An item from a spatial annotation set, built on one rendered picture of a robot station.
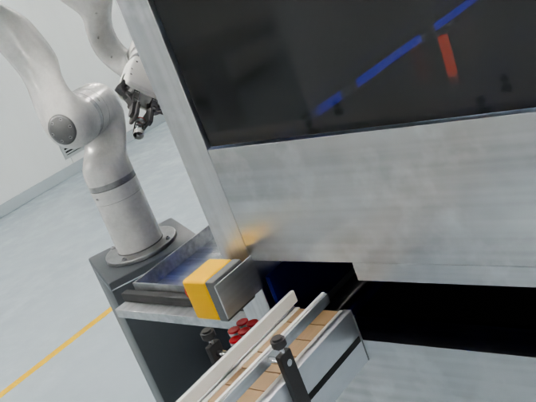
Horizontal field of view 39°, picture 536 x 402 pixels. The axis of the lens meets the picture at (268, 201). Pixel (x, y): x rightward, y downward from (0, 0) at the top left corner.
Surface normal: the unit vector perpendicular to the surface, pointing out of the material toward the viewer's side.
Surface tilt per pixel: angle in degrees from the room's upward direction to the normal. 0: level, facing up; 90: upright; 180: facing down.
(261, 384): 0
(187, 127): 90
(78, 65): 90
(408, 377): 90
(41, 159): 90
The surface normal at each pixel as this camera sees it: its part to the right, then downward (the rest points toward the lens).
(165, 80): -0.58, 0.47
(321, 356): 0.74, -0.04
